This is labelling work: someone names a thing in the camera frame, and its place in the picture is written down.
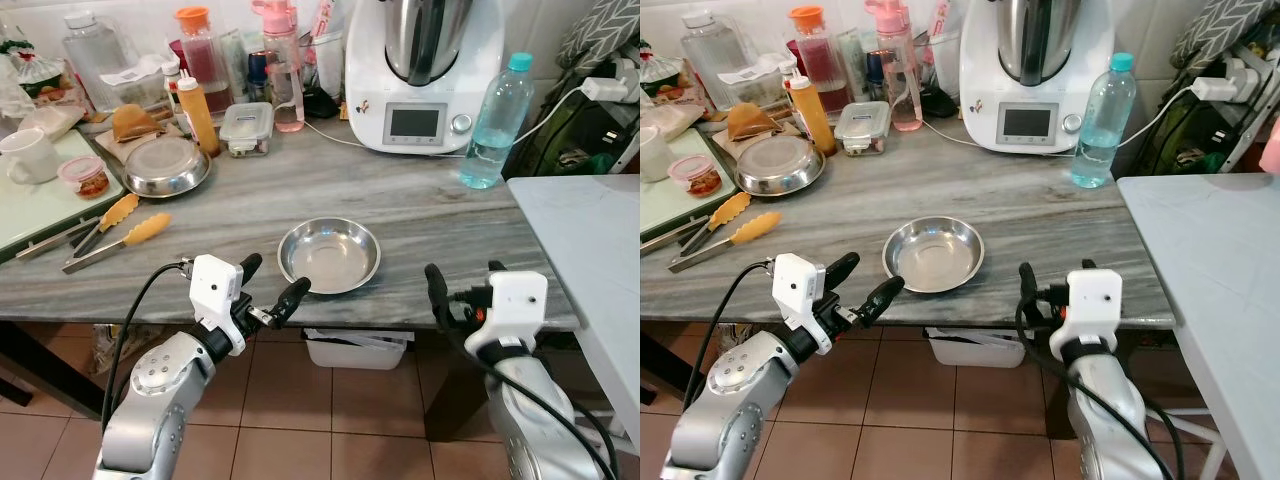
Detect clear plastic pitcher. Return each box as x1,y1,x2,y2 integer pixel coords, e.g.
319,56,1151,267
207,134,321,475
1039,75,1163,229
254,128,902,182
680,10,748,107
62,10,133,111

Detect small shallow steel bowl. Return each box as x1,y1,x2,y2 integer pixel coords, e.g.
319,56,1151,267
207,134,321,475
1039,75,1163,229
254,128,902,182
278,217,382,295
882,216,986,294

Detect black and green backpack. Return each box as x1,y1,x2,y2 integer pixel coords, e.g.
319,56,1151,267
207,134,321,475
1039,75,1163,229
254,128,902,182
1135,70,1251,177
503,72,629,181

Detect white mug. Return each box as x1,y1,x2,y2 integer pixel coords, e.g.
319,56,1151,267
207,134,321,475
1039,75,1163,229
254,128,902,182
0,128,61,186
640,125,674,183

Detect brown paper food wrap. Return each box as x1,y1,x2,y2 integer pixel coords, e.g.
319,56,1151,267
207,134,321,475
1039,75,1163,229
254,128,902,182
110,103,167,144
726,102,782,142

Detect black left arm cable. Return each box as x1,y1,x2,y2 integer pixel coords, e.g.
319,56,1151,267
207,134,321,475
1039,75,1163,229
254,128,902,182
100,261,193,433
682,261,776,413

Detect pale green tray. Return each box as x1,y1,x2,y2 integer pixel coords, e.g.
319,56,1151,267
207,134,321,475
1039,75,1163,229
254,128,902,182
640,130,740,243
0,130,127,257

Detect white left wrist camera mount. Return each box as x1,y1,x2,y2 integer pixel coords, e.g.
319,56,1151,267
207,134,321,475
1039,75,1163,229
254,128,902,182
189,255,247,357
770,253,828,357

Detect steel tongs with yellow tips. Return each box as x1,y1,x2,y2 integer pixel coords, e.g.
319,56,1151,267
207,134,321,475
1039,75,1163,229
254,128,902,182
668,192,783,274
62,193,173,275

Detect large shiny steel bowl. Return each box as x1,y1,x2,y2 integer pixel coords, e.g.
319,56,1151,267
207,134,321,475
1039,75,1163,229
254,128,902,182
735,134,827,197
122,136,212,199

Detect wrapped gift basket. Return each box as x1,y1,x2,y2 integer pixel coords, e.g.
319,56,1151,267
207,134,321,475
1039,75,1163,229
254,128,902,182
640,40,689,101
0,38,67,103

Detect white plastic storage bin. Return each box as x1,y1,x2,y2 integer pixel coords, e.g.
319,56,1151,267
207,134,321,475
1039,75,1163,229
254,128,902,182
925,327,1032,369
303,328,414,371

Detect grey patterned cloth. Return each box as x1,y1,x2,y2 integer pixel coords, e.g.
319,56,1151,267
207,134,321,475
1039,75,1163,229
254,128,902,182
1170,0,1257,73
555,0,641,77

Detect white power adapter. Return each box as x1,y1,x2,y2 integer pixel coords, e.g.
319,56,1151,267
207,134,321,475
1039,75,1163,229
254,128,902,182
580,75,631,103
1192,75,1241,102

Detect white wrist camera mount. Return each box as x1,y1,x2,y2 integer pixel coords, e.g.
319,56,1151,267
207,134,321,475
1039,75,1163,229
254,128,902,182
770,253,828,357
465,270,549,363
1060,268,1125,353
189,255,247,357

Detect white kitchen cooking machine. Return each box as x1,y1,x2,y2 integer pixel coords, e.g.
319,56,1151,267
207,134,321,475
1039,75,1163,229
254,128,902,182
345,0,506,156
960,0,1116,155

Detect pink drinking bottle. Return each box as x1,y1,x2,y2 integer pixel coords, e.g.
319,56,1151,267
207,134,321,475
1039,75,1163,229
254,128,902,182
252,0,306,134
865,0,924,132

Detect orange squeeze sauce bottle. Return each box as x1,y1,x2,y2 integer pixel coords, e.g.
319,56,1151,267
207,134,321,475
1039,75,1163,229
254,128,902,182
175,75,221,158
787,75,838,157

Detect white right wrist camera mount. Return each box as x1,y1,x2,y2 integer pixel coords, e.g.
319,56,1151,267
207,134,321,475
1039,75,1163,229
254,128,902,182
465,270,549,363
1060,268,1125,353

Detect clear bottle with teal cap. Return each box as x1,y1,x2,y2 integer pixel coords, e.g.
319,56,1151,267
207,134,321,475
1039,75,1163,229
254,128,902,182
1071,52,1138,190
458,52,535,190

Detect glass food container with lid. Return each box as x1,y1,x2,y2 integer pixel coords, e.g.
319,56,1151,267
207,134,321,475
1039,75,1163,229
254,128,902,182
219,102,275,159
835,101,891,157

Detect white side table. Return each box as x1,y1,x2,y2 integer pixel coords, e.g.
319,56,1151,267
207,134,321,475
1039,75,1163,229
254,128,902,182
507,175,641,446
1117,173,1280,480

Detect orange lidded jar red liquid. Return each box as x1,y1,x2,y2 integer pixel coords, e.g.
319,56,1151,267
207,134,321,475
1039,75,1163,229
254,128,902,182
176,7,234,116
788,6,852,114

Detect small pink lidded plastic tub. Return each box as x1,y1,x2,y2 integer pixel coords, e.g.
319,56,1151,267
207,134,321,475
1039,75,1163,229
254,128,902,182
668,154,723,198
57,155,111,199

